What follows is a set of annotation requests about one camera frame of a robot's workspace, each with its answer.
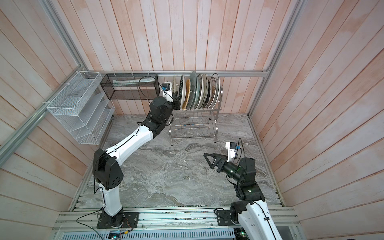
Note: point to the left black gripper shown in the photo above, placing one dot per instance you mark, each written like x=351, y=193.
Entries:
x=177, y=106

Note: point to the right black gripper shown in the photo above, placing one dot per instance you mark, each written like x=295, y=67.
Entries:
x=221, y=162

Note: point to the white plate with lettered rim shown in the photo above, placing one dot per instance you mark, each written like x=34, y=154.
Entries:
x=182, y=91

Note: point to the orange woven plate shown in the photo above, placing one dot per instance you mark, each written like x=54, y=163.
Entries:
x=187, y=94

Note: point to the stainless steel dish rack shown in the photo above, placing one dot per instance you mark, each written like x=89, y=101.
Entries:
x=195, y=123

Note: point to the grey green plain plate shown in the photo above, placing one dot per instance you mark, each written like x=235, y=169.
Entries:
x=193, y=81

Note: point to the dark blue oval plate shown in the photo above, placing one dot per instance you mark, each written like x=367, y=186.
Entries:
x=209, y=91

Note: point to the cream floral plate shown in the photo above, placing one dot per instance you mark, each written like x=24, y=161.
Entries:
x=206, y=88

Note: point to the white plate with black emblem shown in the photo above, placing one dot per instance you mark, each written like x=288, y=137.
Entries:
x=217, y=90

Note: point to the yellow woven plate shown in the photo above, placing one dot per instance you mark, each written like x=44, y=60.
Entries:
x=175, y=89

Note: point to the light green flower plate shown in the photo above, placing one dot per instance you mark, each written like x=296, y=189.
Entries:
x=198, y=91

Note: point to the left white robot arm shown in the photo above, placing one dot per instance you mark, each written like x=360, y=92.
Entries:
x=107, y=164

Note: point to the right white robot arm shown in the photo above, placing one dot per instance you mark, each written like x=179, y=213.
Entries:
x=251, y=212

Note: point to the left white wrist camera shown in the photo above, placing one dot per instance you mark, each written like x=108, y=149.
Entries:
x=167, y=91

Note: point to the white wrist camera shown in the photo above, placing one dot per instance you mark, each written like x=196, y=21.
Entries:
x=167, y=91
x=234, y=152

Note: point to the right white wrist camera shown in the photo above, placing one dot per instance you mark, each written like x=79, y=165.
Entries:
x=234, y=152

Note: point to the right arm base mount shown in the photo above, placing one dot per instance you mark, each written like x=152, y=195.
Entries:
x=230, y=217

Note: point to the black mesh wall basket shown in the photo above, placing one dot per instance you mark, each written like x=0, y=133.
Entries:
x=126, y=87

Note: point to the horizontal aluminium wall rail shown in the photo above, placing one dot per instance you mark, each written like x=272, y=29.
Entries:
x=221, y=73

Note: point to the aluminium front rail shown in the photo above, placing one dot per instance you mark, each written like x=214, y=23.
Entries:
x=169, y=218

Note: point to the white mesh wall shelf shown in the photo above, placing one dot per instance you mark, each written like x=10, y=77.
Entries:
x=82, y=112

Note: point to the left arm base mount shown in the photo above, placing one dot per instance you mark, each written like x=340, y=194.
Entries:
x=120, y=220

